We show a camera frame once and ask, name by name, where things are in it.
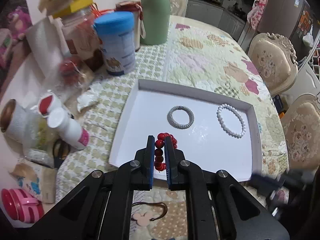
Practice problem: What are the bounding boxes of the patterned quilted table cover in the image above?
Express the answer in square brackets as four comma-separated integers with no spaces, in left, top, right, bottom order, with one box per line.
[55,22,291,240]

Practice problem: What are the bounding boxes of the green thermos jug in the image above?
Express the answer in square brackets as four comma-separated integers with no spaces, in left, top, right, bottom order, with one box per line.
[141,0,170,45]

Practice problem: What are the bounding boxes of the cartoon printed tissue pack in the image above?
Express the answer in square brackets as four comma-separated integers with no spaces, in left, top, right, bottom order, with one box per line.
[9,162,57,204]

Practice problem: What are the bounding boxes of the cream ornate chair far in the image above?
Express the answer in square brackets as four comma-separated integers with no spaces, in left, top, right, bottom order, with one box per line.
[248,33,298,96]

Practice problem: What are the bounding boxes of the crumpled white tissue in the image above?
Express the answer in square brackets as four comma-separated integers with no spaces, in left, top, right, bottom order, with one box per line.
[76,82,103,113]

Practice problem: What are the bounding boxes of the white bottle red cap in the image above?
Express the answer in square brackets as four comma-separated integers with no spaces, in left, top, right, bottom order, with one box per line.
[37,93,63,116]

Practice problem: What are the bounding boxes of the blue-lidded milk powder can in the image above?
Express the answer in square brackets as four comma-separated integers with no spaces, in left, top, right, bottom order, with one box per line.
[93,11,136,76]

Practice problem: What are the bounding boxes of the grey refrigerator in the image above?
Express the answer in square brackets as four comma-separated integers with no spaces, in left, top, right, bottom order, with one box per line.
[257,0,313,60]

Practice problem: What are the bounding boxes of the red bead bracelet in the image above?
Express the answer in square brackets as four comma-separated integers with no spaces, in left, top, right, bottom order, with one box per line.
[153,132,179,173]

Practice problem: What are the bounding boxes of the paper towel roll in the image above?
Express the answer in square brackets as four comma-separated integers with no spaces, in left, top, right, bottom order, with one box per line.
[26,17,70,77]

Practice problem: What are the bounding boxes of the yellow box on jar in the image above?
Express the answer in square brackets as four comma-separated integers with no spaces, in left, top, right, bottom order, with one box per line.
[52,0,93,18]

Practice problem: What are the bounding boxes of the cream ornate chair near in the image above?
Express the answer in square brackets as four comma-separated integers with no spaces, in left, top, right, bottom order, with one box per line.
[281,93,319,172]

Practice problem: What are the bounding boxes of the pink bear plush toy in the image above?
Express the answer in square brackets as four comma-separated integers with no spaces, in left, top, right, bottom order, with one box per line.
[7,6,32,42]

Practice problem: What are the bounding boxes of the pink striped cup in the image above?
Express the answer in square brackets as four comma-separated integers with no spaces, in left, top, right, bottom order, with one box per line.
[1,189,44,224]

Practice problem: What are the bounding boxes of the brown hair tie pink charm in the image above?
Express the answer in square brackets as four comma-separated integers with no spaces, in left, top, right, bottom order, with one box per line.
[131,202,168,226]

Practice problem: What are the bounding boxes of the clear plastic jar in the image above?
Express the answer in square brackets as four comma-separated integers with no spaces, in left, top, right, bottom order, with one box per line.
[61,7,104,72]

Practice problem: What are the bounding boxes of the gold-rimmed white tin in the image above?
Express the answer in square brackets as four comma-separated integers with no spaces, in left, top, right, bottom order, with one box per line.
[1,99,29,144]

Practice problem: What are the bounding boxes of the white shallow tray box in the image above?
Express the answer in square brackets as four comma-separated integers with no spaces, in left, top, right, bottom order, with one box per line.
[109,79,262,181]

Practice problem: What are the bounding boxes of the black scissors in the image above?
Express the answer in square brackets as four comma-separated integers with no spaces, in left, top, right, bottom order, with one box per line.
[53,139,71,169]

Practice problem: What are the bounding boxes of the red-lidded white flask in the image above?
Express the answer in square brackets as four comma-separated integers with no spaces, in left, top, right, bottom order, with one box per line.
[116,0,146,51]

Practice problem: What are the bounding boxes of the white pearl bracelet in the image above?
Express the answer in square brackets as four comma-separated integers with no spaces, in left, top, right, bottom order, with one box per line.
[216,103,247,139]

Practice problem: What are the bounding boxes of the cream ornate chair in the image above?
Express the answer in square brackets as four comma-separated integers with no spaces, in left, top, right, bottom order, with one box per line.
[281,93,319,172]
[248,33,298,96]

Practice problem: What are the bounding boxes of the white bottle pink label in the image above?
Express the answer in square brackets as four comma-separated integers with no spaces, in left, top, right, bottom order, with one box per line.
[47,107,89,150]

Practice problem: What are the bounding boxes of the grey coiled hair tie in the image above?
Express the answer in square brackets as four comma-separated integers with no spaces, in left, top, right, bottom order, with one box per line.
[166,105,195,131]

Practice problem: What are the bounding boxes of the plastic bag with red snacks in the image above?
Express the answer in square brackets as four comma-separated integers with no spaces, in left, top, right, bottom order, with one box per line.
[42,56,94,102]

